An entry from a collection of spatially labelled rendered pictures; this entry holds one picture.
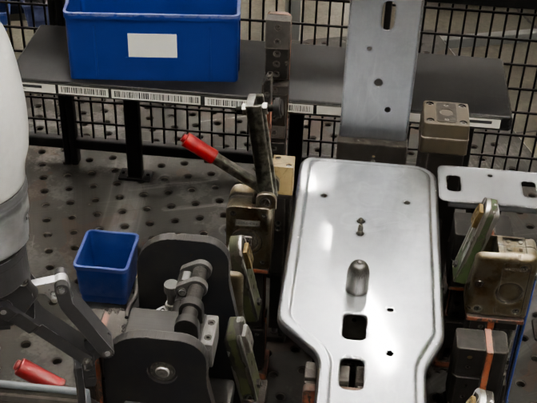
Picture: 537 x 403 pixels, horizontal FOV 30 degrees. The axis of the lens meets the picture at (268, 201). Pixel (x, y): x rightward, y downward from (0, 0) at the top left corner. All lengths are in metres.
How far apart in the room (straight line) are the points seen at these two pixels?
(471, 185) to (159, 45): 0.59
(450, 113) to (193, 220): 0.59
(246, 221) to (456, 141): 0.41
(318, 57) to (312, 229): 0.49
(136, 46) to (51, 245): 0.44
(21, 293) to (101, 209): 1.20
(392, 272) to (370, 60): 0.38
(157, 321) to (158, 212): 0.94
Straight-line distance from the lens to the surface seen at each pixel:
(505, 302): 1.49
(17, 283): 0.85
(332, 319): 1.35
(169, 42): 1.78
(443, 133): 1.68
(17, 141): 0.76
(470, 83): 1.86
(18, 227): 0.81
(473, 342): 1.37
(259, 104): 1.38
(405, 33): 1.63
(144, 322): 1.12
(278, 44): 1.67
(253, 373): 1.24
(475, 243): 1.42
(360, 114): 1.70
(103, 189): 2.12
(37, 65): 1.89
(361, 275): 1.37
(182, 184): 2.12
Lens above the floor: 1.91
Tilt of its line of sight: 36 degrees down
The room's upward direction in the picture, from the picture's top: 2 degrees clockwise
